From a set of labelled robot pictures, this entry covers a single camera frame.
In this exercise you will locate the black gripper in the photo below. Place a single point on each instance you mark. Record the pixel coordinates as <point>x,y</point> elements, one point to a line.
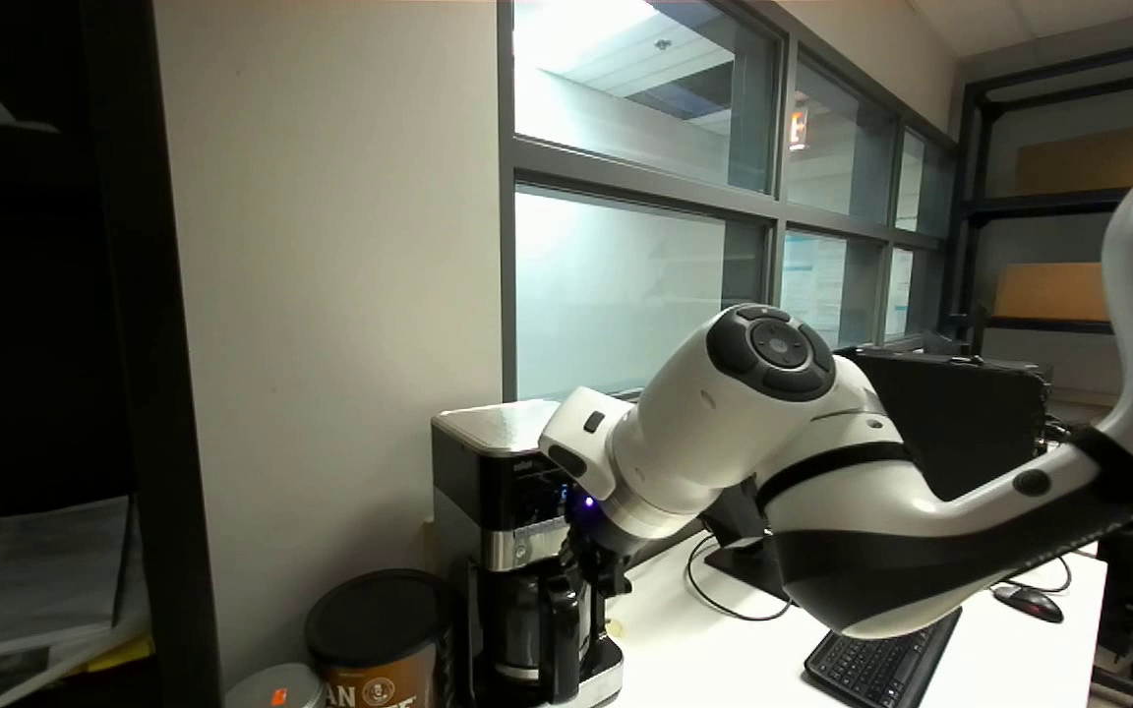
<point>600,560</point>

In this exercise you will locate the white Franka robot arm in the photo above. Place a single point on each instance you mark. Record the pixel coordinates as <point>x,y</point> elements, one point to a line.
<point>739,407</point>

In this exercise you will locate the glass coffee carafe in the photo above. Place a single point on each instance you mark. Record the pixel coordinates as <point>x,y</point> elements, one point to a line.
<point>527,631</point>

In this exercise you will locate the black silver coffee machine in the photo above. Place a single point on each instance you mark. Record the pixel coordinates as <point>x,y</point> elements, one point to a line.
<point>502,526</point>

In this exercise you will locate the brown coffee can black lid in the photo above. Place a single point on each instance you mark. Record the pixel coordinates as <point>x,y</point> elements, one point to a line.
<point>374,643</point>

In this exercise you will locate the black keyboard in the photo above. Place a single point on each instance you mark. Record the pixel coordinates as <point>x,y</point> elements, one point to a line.
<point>882,661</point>

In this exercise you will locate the large glass window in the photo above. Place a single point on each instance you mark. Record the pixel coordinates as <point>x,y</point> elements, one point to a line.
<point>647,222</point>

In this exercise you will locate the black monitor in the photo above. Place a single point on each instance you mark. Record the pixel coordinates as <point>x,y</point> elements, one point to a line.
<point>965,412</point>

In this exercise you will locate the black computer mouse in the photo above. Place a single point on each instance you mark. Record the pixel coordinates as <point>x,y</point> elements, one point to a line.
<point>1030,602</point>

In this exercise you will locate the small cardboard box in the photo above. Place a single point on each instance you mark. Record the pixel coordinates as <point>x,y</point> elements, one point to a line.
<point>1051,291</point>

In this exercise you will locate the stack of papers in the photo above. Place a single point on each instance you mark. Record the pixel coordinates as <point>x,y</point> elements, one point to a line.
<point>28,577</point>

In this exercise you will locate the black metal storage rack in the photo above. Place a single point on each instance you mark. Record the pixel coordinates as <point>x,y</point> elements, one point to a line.
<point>1079,209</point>

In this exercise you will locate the black shelf unit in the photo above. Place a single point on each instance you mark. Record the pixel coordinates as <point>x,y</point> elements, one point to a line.
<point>57,287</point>

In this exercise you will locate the long cardboard box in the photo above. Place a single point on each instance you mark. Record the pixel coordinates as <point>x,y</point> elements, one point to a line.
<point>1100,158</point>

